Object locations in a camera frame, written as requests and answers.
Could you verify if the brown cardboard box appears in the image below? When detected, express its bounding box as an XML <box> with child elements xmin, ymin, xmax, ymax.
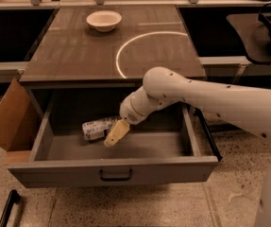
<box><xmin>0</xmin><ymin>79</ymin><xmax>41</xmax><ymax>165</ymax></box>

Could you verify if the black drawer slide rail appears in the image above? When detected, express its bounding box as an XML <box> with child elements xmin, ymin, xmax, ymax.
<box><xmin>195</xmin><ymin>108</ymin><xmax>223</xmax><ymax>162</ymax></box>

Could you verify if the open grey top drawer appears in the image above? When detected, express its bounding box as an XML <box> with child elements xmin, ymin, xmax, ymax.
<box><xmin>8</xmin><ymin>91</ymin><xmax>218</xmax><ymax>188</ymax></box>

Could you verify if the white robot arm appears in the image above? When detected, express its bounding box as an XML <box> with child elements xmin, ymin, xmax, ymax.
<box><xmin>104</xmin><ymin>67</ymin><xmax>271</xmax><ymax>227</ymax></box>

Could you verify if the black drawer handle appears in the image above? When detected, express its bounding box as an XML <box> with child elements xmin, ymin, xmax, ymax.
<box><xmin>99</xmin><ymin>169</ymin><xmax>133</xmax><ymax>182</ymax></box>

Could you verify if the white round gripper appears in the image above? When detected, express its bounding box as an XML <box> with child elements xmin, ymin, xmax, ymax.
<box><xmin>104</xmin><ymin>87</ymin><xmax>163</xmax><ymax>147</ymax></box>

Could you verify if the grey desk with cables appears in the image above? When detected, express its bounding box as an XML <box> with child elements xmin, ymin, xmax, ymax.
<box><xmin>227</xmin><ymin>3</ymin><xmax>271</xmax><ymax>64</ymax></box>

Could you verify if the black bar on floor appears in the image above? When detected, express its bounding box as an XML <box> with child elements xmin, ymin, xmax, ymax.
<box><xmin>0</xmin><ymin>189</ymin><xmax>21</xmax><ymax>227</ymax></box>

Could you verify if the white bowl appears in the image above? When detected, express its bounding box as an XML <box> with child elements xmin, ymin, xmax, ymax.
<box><xmin>86</xmin><ymin>10</ymin><xmax>122</xmax><ymax>32</ymax></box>

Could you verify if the grey cabinet with glossy top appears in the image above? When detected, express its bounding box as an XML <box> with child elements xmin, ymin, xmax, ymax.
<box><xmin>18</xmin><ymin>4</ymin><xmax>207</xmax><ymax>118</ymax></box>

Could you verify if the plastic bottle with printed label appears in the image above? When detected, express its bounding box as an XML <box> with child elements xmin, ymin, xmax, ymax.
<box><xmin>82</xmin><ymin>115</ymin><xmax>120</xmax><ymax>141</ymax></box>

